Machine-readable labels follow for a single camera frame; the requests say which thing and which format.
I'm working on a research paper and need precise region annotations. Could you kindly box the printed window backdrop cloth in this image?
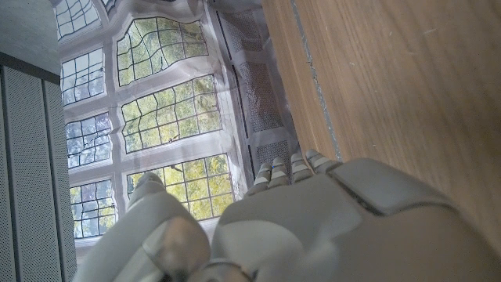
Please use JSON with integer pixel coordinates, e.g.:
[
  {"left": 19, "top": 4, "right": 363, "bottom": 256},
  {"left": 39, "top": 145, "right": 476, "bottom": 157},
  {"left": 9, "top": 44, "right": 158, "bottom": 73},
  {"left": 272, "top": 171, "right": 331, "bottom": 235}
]
[{"left": 50, "top": 0, "right": 302, "bottom": 251}]

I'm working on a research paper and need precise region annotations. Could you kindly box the grey perforated wall panel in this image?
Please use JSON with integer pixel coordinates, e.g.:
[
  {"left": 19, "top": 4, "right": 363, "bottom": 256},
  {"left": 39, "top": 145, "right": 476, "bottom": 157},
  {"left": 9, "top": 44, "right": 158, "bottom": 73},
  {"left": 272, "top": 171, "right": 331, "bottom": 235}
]
[{"left": 0, "top": 52, "right": 78, "bottom": 282}]

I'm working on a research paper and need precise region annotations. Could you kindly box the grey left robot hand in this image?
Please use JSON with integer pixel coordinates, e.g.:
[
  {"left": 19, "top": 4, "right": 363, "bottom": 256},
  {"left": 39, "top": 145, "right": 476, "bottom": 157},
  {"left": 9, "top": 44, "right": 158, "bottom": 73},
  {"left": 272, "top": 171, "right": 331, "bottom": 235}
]
[{"left": 72, "top": 148, "right": 501, "bottom": 282}]

